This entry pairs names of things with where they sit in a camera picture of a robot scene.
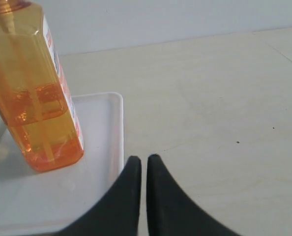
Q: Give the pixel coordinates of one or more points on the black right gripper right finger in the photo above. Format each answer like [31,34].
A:
[170,211]

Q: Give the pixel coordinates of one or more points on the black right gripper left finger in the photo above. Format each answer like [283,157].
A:
[117,212]

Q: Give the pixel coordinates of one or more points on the white plastic tray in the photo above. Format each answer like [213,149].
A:
[34,203]

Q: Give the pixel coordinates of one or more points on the orange pump soap bottle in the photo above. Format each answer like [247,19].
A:
[35,101]

